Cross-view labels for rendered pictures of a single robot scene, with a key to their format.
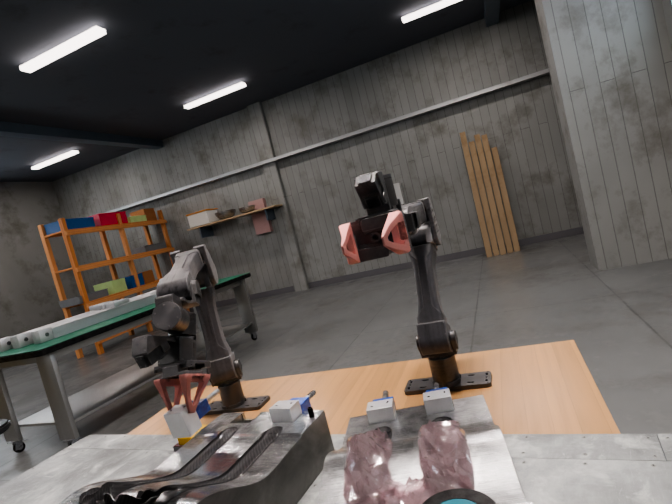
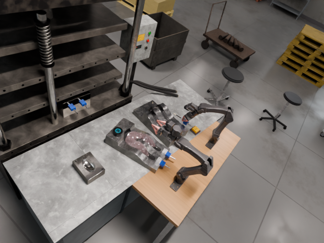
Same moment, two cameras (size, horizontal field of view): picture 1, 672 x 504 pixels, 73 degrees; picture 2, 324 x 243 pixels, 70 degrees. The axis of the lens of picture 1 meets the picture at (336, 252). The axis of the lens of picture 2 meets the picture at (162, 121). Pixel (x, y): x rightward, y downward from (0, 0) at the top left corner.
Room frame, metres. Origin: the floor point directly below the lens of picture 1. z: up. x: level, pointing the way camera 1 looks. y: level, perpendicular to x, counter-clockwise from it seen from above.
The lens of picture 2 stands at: (0.76, -1.23, 2.46)
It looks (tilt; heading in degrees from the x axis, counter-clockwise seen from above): 46 degrees down; 92
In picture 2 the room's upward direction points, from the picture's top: 21 degrees clockwise
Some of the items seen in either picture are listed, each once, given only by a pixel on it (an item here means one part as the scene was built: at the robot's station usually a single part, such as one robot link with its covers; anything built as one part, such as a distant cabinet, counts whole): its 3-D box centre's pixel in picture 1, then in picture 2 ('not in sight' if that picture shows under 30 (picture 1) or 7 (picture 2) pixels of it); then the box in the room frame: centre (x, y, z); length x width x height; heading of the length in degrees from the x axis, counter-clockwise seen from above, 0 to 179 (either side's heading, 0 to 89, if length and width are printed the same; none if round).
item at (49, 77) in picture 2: not in sight; (51, 95); (-0.14, -0.10, 1.10); 0.05 x 0.05 x 1.30
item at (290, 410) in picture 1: (299, 405); not in sight; (0.90, 0.15, 0.89); 0.13 x 0.05 x 0.05; 153
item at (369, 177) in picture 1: (373, 204); (168, 127); (0.77, -0.08, 1.25); 0.07 x 0.06 x 0.11; 69
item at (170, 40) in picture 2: not in sight; (155, 40); (-0.02, 2.72, 0.32); 0.92 x 0.76 x 0.64; 67
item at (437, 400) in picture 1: (438, 397); (163, 164); (0.86, -0.12, 0.86); 0.13 x 0.05 x 0.05; 170
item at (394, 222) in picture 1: (381, 238); (157, 127); (0.70, -0.07, 1.19); 0.09 x 0.07 x 0.07; 159
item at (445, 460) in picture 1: (405, 457); (140, 141); (0.60, -0.02, 0.90); 0.26 x 0.18 x 0.08; 170
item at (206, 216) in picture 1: (203, 218); not in sight; (9.52, 2.51, 1.94); 0.51 x 0.42 x 0.29; 69
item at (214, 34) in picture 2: not in sight; (231, 35); (1.32, 3.88, 0.46); 1.15 x 0.70 x 0.91; 158
